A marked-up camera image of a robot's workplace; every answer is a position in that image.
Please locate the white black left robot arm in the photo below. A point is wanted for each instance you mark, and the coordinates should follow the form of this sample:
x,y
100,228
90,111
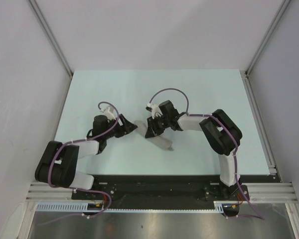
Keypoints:
x,y
58,164

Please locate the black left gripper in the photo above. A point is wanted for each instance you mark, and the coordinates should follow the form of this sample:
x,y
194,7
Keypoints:
x,y
126,127

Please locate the aluminium rail right front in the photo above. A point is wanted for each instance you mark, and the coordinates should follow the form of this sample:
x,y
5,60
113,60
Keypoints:
x,y
272,193

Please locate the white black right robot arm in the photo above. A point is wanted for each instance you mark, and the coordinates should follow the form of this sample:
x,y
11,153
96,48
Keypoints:
x,y
220,131

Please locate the aluminium rail left front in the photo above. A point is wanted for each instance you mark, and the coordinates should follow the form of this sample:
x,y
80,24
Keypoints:
x,y
43,192

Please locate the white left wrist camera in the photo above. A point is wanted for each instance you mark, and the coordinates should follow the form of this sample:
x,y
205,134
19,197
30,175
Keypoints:
x,y
108,112

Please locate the grey cloth napkin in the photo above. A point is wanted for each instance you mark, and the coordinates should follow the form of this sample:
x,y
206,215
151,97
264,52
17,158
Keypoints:
x,y
159,141

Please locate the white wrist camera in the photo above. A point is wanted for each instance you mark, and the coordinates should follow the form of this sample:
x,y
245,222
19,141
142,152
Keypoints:
x,y
108,112
154,110

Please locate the white slotted cable duct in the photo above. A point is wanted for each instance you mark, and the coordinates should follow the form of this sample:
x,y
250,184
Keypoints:
x,y
84,207

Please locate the aluminium frame post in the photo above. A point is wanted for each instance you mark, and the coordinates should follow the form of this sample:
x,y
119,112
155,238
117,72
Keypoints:
x,y
39,15
268,35

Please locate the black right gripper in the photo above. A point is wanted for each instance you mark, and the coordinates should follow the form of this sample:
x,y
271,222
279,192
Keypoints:
x,y
153,130

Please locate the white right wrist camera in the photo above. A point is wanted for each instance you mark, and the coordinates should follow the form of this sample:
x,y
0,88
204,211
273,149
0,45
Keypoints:
x,y
154,110

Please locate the right aluminium frame post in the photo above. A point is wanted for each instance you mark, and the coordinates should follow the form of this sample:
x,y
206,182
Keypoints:
x,y
268,35

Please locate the aluminium rail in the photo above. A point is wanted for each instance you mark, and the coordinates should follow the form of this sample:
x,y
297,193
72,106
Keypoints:
x,y
43,192
272,193

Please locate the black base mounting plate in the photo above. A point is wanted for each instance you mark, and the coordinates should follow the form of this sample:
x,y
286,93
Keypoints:
x,y
174,191

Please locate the left aluminium frame post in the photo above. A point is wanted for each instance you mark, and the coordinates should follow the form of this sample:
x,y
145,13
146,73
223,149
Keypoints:
x,y
39,15

